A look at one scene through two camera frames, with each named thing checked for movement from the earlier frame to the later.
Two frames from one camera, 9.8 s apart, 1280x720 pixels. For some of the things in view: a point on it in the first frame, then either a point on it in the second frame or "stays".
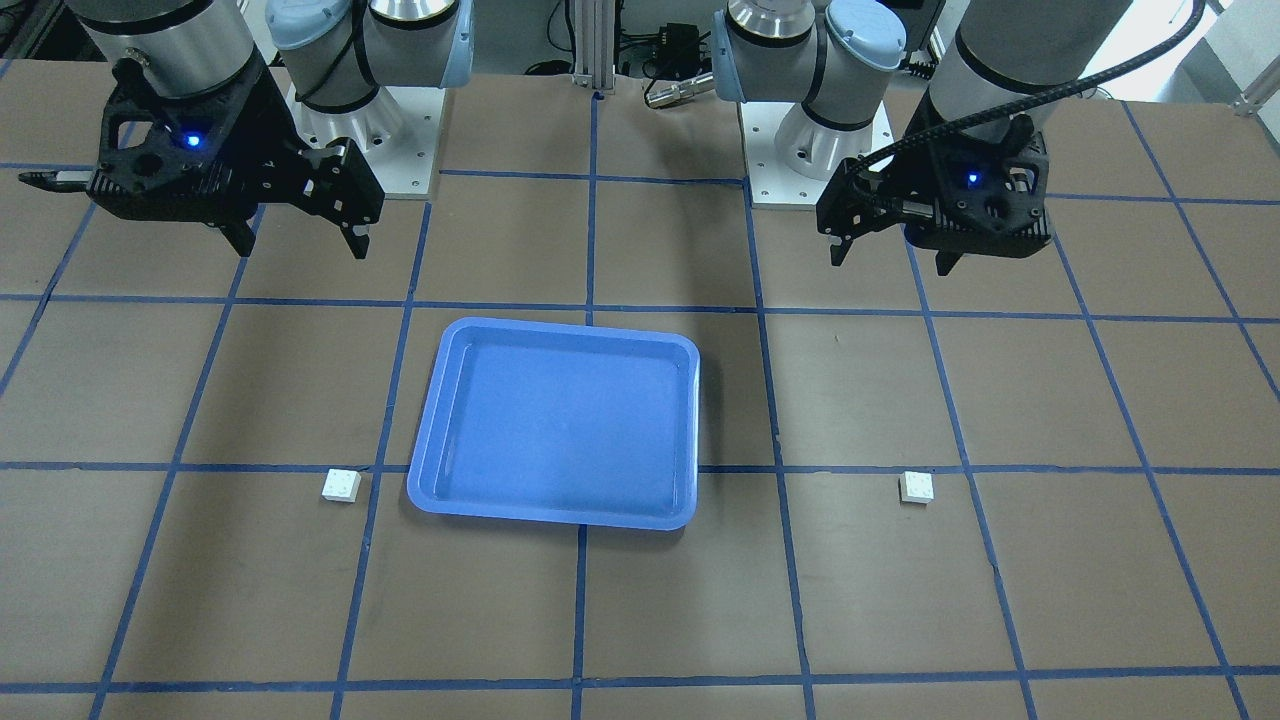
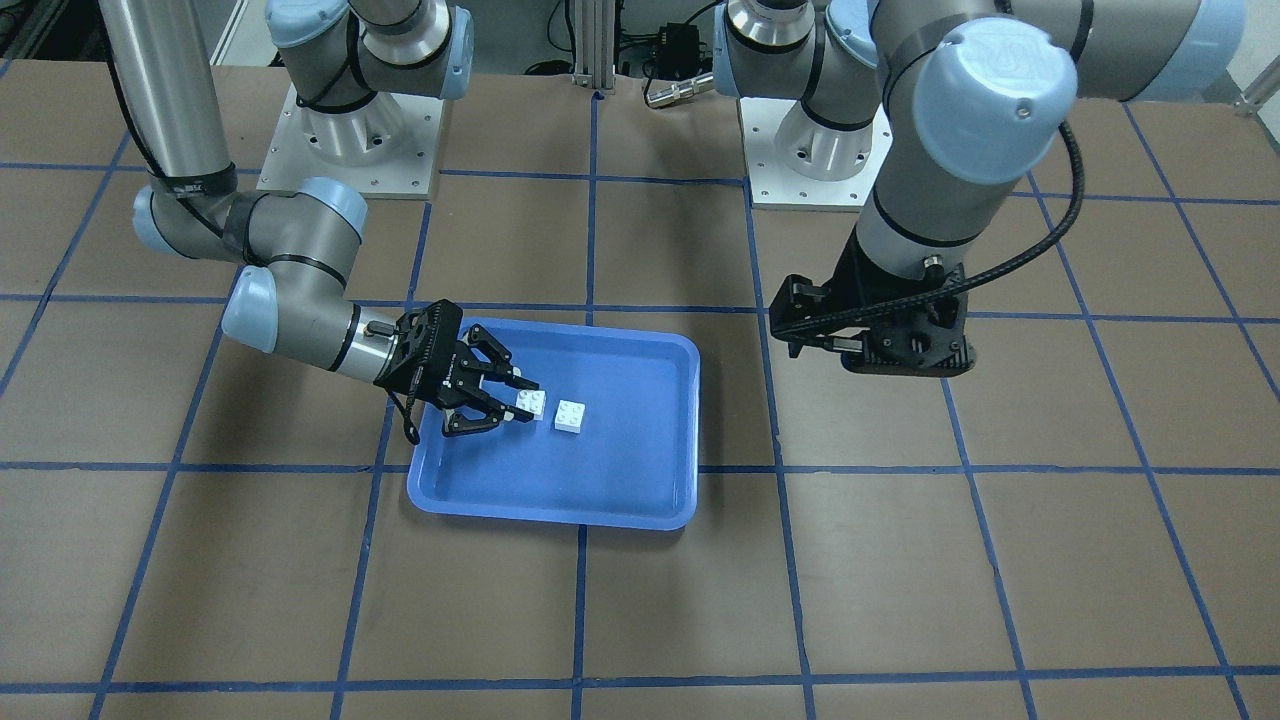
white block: x=917 y=487 -> x=569 y=416
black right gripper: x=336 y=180 -> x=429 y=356
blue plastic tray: x=555 y=422 stays
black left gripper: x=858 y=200 -> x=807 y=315
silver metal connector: x=682 y=89 stays
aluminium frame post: x=595 y=42 stays
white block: x=341 y=485 -> x=532 y=401
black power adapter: x=678 y=51 stays
